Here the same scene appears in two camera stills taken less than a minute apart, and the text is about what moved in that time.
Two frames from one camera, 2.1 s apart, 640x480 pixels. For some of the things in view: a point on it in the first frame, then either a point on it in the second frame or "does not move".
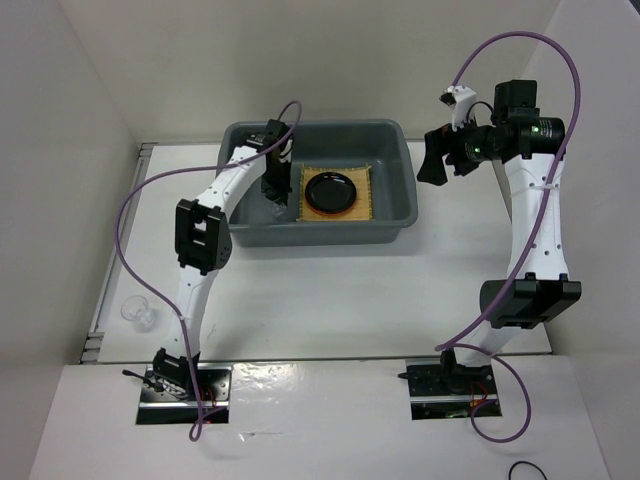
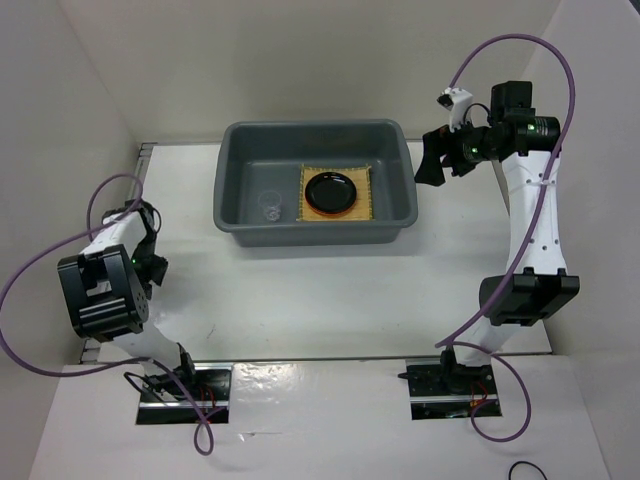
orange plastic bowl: [326, 212] does not move
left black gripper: [279, 192] to [154, 273]
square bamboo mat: [363, 206] does not move
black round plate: [330, 191] does not move
